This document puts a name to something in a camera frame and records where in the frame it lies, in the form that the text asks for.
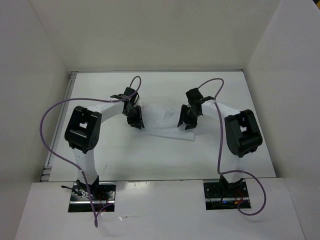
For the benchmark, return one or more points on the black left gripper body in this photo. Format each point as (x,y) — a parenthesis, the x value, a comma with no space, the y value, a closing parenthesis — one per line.
(134,111)

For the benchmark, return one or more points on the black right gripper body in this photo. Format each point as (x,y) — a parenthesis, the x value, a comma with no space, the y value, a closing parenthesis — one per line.
(189,115)

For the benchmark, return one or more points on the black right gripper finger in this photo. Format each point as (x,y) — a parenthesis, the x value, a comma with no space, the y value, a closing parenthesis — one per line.
(180,122)
(189,127)

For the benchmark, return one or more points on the white fabric skirt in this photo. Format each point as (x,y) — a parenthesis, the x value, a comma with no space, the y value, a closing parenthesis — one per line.
(160,117)

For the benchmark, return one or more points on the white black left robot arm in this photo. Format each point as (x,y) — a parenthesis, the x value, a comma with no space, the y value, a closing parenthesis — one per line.
(83,133)

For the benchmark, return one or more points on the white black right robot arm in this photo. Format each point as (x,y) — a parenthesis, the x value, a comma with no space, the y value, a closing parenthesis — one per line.
(240,135)

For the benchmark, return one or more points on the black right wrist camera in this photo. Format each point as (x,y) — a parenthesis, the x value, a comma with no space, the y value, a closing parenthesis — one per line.
(193,96)

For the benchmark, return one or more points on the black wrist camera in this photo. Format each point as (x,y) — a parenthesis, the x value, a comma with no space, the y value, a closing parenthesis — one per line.
(193,96)
(131,94)

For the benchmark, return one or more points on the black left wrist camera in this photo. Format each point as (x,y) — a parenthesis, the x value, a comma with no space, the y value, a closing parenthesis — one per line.
(131,94)

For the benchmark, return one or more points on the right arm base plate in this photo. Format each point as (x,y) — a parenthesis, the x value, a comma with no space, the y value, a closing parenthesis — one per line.
(215,199)

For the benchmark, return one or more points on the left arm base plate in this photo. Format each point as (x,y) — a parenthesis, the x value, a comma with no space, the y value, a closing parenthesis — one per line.
(103,200)

